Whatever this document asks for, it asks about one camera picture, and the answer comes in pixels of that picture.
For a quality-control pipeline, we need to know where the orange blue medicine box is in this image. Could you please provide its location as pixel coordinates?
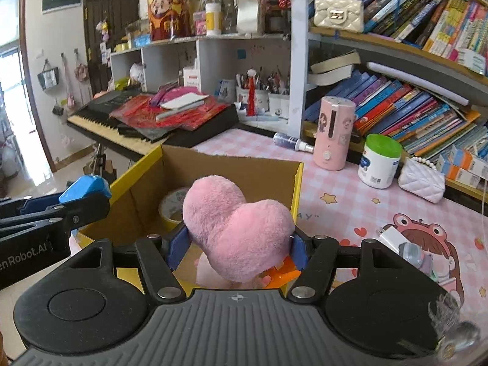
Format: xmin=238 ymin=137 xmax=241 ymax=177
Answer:
xmin=446 ymin=145 xmax=488 ymax=178
xmin=436 ymin=154 xmax=488 ymax=191

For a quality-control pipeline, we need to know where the white quilted purse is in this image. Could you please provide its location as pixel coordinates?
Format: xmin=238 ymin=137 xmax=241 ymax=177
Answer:
xmin=398 ymin=156 xmax=447 ymax=203

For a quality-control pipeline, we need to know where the black electronic keyboard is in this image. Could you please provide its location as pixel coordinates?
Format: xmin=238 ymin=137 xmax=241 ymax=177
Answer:
xmin=66 ymin=89 xmax=239 ymax=163

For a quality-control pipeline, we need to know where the white booklet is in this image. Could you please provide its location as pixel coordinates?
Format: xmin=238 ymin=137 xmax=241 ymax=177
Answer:
xmin=160 ymin=92 xmax=210 ymax=111

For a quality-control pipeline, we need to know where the white paper roll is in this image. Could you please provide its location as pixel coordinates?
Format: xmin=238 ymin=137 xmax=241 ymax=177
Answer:
xmin=366 ymin=61 xmax=469 ymax=105

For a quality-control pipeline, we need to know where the white ribbon roll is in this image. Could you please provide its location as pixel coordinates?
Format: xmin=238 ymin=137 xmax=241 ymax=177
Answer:
xmin=234 ymin=0 xmax=265 ymax=35

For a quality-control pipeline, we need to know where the dark wall panel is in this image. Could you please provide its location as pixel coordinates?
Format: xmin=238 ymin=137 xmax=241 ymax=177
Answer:
xmin=41 ymin=0 xmax=82 ymax=14

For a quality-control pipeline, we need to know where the small blue plastic object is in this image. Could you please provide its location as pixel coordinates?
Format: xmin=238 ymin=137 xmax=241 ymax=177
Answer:
xmin=58 ymin=174 xmax=112 ymax=204

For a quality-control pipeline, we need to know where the white box red label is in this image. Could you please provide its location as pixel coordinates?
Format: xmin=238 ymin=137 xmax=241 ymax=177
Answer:
xmin=182 ymin=66 xmax=202 ymax=88

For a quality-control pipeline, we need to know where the pink hanging bag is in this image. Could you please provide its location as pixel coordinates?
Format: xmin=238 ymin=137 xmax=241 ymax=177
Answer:
xmin=74 ymin=49 xmax=89 ymax=81

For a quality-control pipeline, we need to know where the brown glass bottle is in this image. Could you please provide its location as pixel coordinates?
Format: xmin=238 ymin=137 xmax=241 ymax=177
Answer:
xmin=265 ymin=5 xmax=285 ymax=33

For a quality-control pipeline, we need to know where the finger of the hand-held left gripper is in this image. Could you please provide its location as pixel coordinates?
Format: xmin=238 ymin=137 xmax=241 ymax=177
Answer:
xmin=0 ymin=192 xmax=111 ymax=242
xmin=0 ymin=195 xmax=63 ymax=220

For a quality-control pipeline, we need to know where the dark brown door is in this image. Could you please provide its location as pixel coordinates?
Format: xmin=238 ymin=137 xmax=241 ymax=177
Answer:
xmin=83 ymin=0 xmax=141 ymax=92

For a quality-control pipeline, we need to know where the yellow cardboard box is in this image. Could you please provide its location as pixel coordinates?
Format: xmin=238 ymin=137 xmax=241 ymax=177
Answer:
xmin=74 ymin=144 xmax=305 ymax=298

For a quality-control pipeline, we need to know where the keyboard stand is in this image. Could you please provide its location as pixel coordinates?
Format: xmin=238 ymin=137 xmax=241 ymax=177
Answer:
xmin=84 ymin=141 xmax=117 ymax=184

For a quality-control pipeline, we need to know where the white bottle yellow label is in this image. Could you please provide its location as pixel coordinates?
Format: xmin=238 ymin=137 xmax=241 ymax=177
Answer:
xmin=205 ymin=2 xmax=222 ymax=36

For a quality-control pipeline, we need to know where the wooden bookshelf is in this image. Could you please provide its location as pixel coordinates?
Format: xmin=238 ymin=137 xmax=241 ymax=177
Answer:
xmin=288 ymin=0 xmax=488 ymax=203

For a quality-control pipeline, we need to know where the pink humidifier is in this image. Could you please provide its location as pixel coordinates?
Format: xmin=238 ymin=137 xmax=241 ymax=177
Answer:
xmin=313 ymin=96 xmax=357 ymax=171

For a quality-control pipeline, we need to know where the pair of thick books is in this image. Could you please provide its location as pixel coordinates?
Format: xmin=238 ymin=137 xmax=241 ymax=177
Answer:
xmin=307 ymin=49 xmax=361 ymax=86

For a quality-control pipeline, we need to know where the white charger adapter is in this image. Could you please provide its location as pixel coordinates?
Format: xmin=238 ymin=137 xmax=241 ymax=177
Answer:
xmin=375 ymin=227 xmax=407 ymax=254

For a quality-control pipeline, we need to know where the white cubby shelf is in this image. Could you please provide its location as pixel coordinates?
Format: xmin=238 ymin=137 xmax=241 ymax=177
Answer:
xmin=110 ymin=32 xmax=292 ymax=123

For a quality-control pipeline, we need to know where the grey tote bag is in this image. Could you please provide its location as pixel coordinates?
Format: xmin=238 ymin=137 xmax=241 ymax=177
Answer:
xmin=37 ymin=59 xmax=59 ymax=91

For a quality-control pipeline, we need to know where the pink plush toy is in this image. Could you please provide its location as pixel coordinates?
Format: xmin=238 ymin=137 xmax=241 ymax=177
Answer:
xmin=182 ymin=175 xmax=296 ymax=290

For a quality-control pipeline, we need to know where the cream quilted pearl handbag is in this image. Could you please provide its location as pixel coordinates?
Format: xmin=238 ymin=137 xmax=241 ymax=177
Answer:
xmin=313 ymin=0 xmax=364 ymax=33

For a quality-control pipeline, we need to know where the small spray bottle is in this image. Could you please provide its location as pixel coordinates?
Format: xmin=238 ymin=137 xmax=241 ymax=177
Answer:
xmin=272 ymin=132 xmax=315 ymax=154

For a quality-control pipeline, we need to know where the row of colourful leaning books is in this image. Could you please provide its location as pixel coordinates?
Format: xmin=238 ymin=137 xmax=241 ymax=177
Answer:
xmin=362 ymin=0 xmax=488 ymax=77

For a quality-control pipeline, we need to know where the fortune god figure box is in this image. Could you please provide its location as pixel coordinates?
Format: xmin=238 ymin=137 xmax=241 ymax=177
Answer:
xmin=147 ymin=0 xmax=193 ymax=42

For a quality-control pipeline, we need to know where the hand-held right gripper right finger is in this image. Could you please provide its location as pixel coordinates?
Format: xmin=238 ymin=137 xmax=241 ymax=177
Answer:
xmin=287 ymin=229 xmax=403 ymax=303

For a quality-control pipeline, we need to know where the pile of red packets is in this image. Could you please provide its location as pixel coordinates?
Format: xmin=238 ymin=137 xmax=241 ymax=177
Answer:
xmin=110 ymin=88 xmax=229 ymax=130

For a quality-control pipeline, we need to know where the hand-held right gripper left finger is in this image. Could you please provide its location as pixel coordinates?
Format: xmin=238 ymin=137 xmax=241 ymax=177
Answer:
xmin=72 ymin=222 xmax=192 ymax=302

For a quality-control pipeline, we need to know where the row of blue children's books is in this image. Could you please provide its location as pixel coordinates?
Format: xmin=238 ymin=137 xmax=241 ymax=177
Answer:
xmin=305 ymin=70 xmax=481 ymax=161

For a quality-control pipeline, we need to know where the pink checked printed tablecloth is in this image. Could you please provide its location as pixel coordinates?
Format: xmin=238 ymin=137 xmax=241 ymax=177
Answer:
xmin=0 ymin=127 xmax=488 ymax=351

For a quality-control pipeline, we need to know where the small grey object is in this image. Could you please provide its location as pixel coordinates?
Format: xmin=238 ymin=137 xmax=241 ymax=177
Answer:
xmin=398 ymin=242 xmax=425 ymax=269

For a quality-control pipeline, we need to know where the white jar green lid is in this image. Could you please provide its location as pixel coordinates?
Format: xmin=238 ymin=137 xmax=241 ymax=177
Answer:
xmin=357 ymin=134 xmax=403 ymax=189

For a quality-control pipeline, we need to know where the red tassel ornament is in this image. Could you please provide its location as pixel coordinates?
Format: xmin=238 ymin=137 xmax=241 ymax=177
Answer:
xmin=246 ymin=69 xmax=259 ymax=117

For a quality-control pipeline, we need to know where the orange plastic object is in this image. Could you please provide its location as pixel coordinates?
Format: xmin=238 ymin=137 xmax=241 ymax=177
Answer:
xmin=265 ymin=257 xmax=302 ymax=289

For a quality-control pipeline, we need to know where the gold tape roll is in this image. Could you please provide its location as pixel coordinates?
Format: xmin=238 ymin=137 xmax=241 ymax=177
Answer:
xmin=158 ymin=188 xmax=191 ymax=233

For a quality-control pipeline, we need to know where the magenta wrapper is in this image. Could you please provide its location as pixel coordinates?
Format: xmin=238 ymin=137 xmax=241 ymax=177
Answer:
xmin=149 ymin=84 xmax=199 ymax=107

